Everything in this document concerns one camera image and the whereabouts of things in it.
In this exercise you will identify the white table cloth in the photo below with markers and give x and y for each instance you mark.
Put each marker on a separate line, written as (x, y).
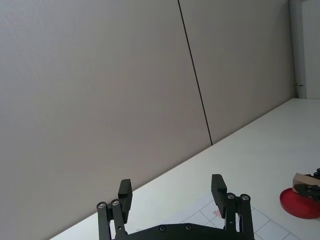
(237, 160)

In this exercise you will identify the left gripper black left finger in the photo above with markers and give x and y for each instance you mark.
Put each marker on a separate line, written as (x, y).
(124, 197)

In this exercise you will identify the red round plate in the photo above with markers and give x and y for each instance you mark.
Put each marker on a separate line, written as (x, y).
(298, 206)

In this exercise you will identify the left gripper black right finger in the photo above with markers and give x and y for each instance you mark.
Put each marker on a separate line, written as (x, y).
(218, 197)

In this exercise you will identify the pale grey wall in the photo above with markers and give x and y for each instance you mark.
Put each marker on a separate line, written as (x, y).
(105, 87)

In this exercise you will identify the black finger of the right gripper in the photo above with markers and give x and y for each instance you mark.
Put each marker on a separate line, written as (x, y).
(317, 173)
(308, 192)

